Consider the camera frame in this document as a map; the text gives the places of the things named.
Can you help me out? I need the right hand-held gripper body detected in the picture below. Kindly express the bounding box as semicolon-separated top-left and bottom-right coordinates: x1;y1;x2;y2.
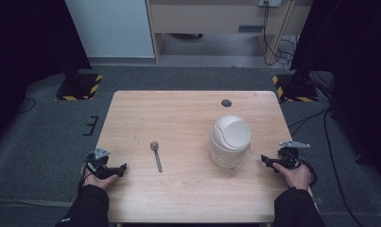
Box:
277;140;311;171

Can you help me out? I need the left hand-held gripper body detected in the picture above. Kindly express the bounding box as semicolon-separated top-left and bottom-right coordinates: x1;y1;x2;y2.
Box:
85;147;112;178

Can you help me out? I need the clear bin with white lid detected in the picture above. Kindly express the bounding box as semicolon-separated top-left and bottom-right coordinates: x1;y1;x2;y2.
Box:
208;114;252;173

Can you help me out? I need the metal spoon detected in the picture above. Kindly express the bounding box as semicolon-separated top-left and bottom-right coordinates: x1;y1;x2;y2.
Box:
149;140;164;174

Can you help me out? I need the person's left hand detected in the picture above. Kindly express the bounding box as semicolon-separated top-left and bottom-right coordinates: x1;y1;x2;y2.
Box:
80;164;119;190

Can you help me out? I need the person's right hand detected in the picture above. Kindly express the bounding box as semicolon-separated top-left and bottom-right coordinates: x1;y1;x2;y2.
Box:
271;162;312;191

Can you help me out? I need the black stand base striped edge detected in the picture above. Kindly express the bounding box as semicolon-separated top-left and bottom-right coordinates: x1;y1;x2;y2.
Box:
54;72;104;102
271;73;320;103

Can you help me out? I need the black curtain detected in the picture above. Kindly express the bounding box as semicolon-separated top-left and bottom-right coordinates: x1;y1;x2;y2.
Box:
290;0;381;187
0;0;93;149

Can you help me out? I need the white panel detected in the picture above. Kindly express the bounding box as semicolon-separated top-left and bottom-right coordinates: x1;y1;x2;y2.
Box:
64;0;156;59

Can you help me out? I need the grey power strip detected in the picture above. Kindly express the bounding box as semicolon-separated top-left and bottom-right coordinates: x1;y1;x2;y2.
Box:
257;0;283;9

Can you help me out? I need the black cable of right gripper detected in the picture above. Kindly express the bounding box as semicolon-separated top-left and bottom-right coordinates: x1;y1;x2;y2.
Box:
299;158;319;187

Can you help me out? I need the black floor cable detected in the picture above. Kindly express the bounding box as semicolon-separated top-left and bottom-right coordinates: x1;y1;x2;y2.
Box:
286;107;366;227
17;96;37;115

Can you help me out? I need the black hanging cable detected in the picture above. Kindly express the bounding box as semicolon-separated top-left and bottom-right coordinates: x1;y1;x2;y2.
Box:
262;1;295;67

